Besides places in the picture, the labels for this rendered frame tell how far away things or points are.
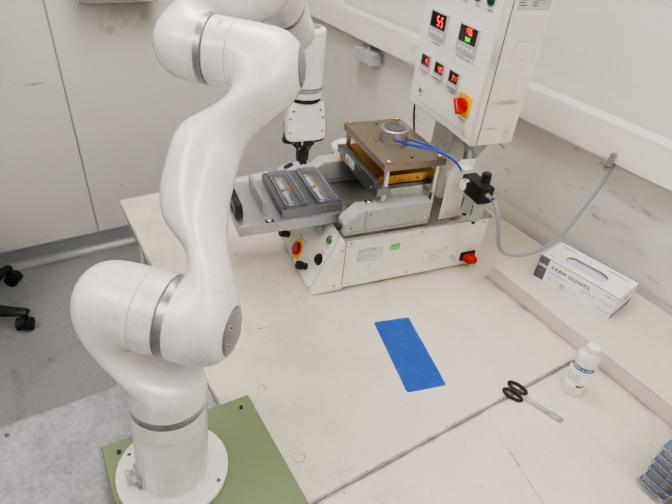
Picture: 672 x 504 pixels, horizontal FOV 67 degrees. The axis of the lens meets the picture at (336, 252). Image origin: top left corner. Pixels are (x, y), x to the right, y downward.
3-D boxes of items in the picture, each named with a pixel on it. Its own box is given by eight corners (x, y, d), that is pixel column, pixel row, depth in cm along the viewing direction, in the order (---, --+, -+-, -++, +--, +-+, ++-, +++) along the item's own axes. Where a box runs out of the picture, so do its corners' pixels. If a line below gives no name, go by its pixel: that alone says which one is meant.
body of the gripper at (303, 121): (288, 99, 117) (287, 144, 124) (330, 97, 120) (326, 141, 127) (279, 88, 122) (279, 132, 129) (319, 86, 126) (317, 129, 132)
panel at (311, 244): (278, 231, 161) (304, 181, 154) (309, 291, 140) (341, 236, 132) (272, 229, 160) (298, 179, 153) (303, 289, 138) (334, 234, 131)
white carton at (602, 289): (554, 260, 154) (562, 240, 149) (628, 302, 140) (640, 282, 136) (532, 274, 147) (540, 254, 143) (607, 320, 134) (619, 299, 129)
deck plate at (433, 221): (431, 163, 171) (431, 160, 171) (491, 217, 146) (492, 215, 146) (301, 178, 156) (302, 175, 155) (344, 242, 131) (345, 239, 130)
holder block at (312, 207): (316, 174, 148) (317, 166, 147) (342, 210, 134) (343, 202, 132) (261, 181, 143) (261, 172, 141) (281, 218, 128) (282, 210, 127)
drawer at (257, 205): (320, 184, 152) (322, 160, 147) (348, 223, 136) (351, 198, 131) (221, 195, 142) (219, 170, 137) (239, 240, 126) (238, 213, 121)
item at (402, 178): (398, 151, 154) (403, 121, 149) (435, 186, 138) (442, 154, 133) (346, 156, 149) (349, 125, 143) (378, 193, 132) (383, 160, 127)
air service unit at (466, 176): (459, 203, 141) (472, 154, 132) (489, 231, 131) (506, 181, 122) (443, 205, 139) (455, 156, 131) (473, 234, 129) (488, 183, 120)
